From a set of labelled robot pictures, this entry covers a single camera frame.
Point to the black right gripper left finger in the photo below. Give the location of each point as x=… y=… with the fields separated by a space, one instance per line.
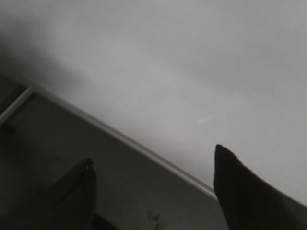
x=70 y=202

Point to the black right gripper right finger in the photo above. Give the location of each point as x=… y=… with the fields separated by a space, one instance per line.
x=250 y=203

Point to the white whiteboard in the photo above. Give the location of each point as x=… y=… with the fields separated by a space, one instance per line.
x=174 y=77

